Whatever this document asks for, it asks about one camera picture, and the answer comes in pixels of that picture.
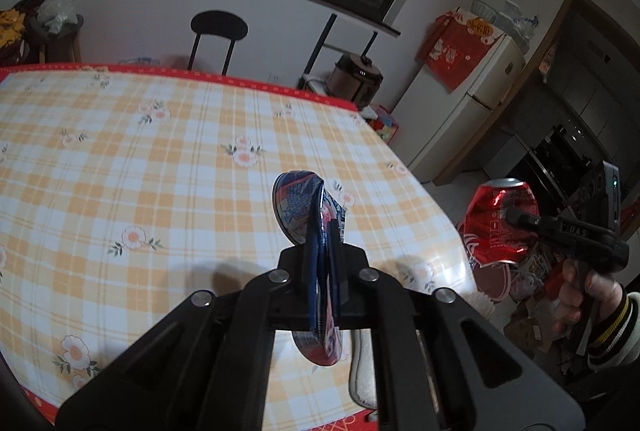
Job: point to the wooden door frame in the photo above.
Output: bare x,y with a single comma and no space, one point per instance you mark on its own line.
540,71

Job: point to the crushed blue can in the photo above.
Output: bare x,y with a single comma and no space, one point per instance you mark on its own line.
297,206

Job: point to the black kitchen oven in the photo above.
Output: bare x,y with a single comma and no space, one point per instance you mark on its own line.
555,161

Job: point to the colourful shopping bag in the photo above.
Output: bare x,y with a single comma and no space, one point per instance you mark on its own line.
382,123

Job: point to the black round-back chair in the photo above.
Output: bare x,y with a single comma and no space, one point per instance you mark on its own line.
219,23

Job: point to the white refrigerator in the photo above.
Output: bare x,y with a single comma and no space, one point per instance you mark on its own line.
450,126

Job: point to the cardboard box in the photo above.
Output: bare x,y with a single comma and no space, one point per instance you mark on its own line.
530,331

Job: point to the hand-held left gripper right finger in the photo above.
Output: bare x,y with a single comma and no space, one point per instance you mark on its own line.
334,261

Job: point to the clear plastic bags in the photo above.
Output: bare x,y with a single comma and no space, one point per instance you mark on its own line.
515,18

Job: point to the crumpled clear plastic bag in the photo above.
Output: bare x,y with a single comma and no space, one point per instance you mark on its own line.
56,13

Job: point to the red cloth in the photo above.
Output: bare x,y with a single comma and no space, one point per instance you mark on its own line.
555,283

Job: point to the pale blue plastic item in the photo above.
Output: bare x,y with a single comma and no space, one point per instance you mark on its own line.
140,60

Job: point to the brown rice cooker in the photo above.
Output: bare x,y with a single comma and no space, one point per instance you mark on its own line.
352,78

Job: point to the crushed red can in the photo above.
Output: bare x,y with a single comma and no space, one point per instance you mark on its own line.
490,231

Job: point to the colourful printed box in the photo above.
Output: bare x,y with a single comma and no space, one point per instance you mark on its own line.
537,266

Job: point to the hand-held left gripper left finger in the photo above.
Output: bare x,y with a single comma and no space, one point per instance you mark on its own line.
292,291

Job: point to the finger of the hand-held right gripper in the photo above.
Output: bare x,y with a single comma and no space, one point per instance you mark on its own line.
522,218

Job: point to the person's right hand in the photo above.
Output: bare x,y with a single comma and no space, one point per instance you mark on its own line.
597,301

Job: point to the table with checked tablecloth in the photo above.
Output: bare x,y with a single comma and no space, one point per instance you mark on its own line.
150,186

